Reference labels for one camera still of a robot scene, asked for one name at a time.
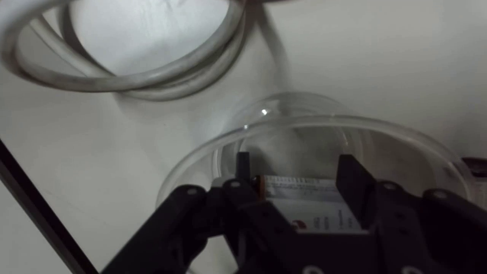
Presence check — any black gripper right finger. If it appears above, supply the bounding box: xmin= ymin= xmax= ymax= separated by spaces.
xmin=336 ymin=152 xmax=487 ymax=274

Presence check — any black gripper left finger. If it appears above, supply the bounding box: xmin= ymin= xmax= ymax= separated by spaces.
xmin=100 ymin=150 xmax=295 ymax=274

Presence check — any clear glass bowl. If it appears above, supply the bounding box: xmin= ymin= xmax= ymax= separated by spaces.
xmin=156 ymin=90 xmax=476 ymax=207

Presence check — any thin white cable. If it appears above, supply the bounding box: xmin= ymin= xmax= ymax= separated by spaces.
xmin=0 ymin=0 xmax=251 ymax=102

